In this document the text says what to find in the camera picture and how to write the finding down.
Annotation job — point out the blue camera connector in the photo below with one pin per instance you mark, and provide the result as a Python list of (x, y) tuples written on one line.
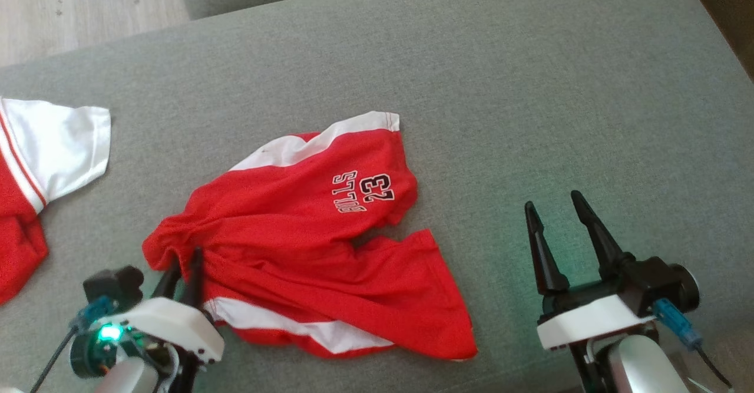
[(94, 311), (677, 322)]

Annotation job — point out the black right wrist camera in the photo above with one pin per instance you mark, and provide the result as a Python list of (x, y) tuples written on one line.
[(665, 284)]

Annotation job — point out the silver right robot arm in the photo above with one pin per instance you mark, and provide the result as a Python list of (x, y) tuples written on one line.
[(636, 366)]

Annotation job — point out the blue right camera connector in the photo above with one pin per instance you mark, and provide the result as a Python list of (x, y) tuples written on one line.
[(677, 322)]

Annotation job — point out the red jersey with white sleeves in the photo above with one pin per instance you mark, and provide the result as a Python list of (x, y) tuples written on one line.
[(53, 139)]

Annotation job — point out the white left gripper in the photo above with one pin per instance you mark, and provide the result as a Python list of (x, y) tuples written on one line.
[(177, 325)]

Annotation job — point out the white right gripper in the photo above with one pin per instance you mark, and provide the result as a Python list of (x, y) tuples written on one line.
[(589, 319)]

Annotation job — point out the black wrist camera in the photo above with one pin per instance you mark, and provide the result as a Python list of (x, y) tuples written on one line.
[(665, 284), (115, 284)]

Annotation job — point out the red shorts with white stripes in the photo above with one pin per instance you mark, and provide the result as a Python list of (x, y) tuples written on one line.
[(306, 245)]

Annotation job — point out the grey sofa seat cushion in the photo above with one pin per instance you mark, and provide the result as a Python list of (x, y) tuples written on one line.
[(471, 86)]

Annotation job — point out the blue left camera connector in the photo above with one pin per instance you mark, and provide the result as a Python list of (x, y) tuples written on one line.
[(94, 311)]

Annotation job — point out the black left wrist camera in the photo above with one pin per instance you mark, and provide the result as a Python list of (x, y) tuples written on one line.
[(115, 284)]

